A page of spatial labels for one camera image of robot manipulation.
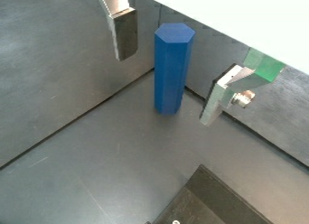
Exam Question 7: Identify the black curved holder stand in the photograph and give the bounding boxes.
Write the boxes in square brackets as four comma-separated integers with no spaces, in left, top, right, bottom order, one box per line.
[145,164,275,224]

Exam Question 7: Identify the blue hexagon peg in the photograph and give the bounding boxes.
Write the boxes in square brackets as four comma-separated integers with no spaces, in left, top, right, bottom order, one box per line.
[154,23,196,115]

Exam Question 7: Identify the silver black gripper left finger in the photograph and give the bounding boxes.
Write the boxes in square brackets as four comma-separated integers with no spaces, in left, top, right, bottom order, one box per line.
[99,0,138,61]

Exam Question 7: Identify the silver green gripper right finger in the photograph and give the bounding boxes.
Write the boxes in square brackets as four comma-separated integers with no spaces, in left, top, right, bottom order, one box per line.
[200,48,287,126]

